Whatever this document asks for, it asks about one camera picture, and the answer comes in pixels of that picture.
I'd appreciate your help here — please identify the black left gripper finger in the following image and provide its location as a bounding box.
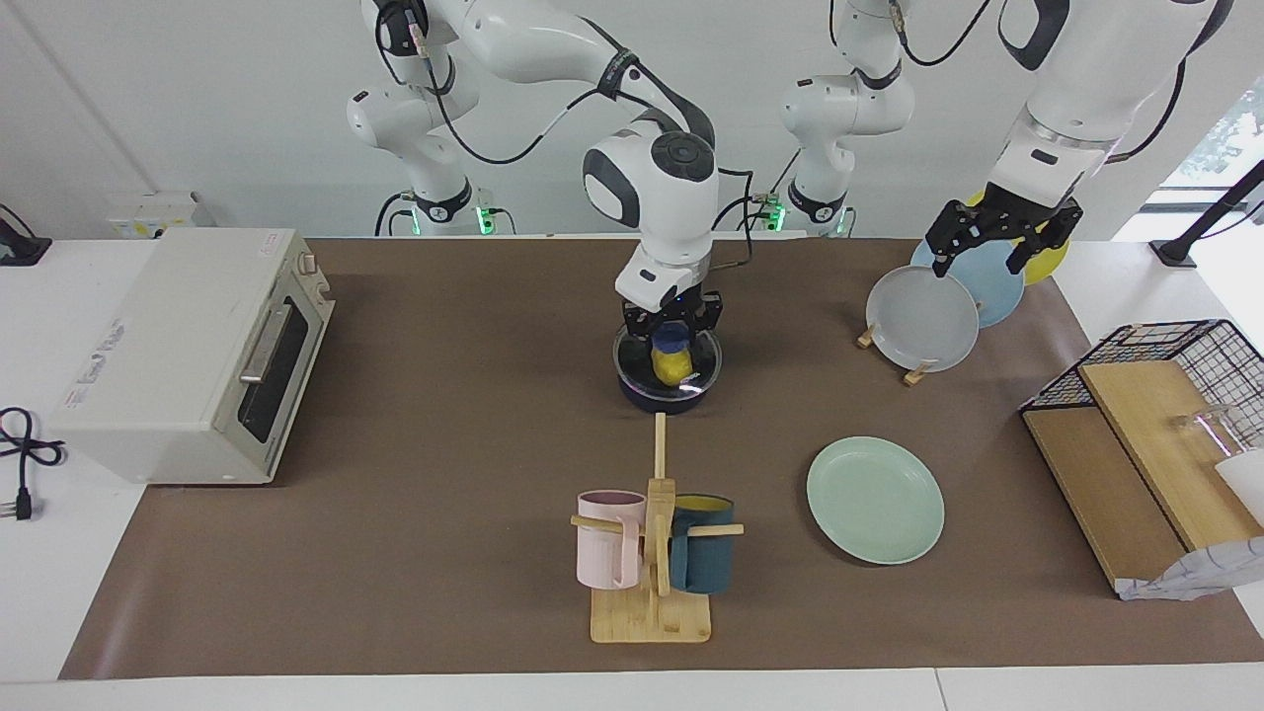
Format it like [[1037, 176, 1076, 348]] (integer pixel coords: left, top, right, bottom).
[[1006, 222, 1075, 277], [925, 221, 975, 278]]

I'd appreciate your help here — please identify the glass lid blue knob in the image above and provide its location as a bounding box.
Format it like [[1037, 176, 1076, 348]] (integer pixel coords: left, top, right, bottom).
[[611, 321, 725, 398]]

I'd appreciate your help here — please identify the yellow plate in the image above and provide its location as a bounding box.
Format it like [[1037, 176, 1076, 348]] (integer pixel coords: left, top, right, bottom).
[[963, 190, 1071, 286]]

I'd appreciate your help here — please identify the light blue plate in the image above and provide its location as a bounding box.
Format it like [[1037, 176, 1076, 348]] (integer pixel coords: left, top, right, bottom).
[[909, 237, 1027, 330]]

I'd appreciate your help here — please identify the grey plate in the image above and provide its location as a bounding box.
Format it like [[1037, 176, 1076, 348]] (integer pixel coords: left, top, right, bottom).
[[865, 265, 982, 374]]

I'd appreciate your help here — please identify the wooden plate rack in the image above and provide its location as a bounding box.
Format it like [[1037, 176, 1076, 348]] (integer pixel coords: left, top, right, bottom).
[[856, 324, 936, 387]]

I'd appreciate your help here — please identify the light green plate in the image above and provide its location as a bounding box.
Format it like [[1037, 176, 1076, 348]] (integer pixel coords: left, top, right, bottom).
[[806, 435, 946, 567]]

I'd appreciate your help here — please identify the black stand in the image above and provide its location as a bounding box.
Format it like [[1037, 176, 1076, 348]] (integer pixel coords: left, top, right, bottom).
[[1149, 158, 1264, 269]]

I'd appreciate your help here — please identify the pink mug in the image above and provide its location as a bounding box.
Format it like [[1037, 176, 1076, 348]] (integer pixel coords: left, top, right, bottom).
[[576, 490, 649, 592]]

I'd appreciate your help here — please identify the dark teal mug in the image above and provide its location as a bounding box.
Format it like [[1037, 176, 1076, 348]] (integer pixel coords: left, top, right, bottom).
[[669, 494, 738, 594]]

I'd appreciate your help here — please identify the clear glass cup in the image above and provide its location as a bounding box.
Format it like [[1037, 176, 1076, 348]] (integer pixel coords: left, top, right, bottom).
[[1172, 403, 1264, 467]]

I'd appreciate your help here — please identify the wooden mug tree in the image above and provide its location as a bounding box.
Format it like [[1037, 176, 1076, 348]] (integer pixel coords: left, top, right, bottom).
[[570, 413, 746, 646]]

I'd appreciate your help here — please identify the brown table mat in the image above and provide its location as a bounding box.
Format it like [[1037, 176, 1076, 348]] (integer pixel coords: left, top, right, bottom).
[[59, 237, 1264, 681]]

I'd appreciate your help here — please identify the white cup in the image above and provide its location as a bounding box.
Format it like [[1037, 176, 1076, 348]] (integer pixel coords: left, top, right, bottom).
[[1214, 449, 1264, 526]]

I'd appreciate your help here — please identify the white marbled sheet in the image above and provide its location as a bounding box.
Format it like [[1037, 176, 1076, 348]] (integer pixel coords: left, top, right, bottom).
[[1115, 537, 1264, 602]]

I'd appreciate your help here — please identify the beige toaster oven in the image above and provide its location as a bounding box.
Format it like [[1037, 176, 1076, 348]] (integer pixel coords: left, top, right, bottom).
[[47, 228, 336, 486]]

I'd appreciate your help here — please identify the black stand base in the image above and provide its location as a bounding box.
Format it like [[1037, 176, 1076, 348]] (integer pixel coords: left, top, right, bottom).
[[0, 203, 53, 267]]

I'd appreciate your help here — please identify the black pot purple handle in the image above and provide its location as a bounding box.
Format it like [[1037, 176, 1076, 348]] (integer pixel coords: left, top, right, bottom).
[[616, 336, 723, 415]]

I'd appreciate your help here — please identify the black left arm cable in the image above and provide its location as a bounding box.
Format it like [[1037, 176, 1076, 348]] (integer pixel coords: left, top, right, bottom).
[[887, 0, 1189, 166]]

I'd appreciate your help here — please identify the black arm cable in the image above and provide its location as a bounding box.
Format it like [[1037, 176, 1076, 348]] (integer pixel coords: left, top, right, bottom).
[[887, 0, 1189, 166], [374, 0, 757, 274]]

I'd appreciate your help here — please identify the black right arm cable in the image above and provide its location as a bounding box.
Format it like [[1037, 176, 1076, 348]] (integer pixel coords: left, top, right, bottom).
[[374, 0, 757, 274]]

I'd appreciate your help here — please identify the wooden shelf wire basket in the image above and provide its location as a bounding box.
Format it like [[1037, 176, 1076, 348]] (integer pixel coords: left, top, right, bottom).
[[1018, 318, 1264, 601]]

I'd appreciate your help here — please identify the white wall socket box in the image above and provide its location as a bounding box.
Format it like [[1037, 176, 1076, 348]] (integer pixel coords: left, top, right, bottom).
[[106, 192, 215, 239]]

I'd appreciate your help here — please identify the black power cord plug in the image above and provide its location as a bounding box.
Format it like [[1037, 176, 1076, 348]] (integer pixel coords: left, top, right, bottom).
[[0, 406, 66, 522]]

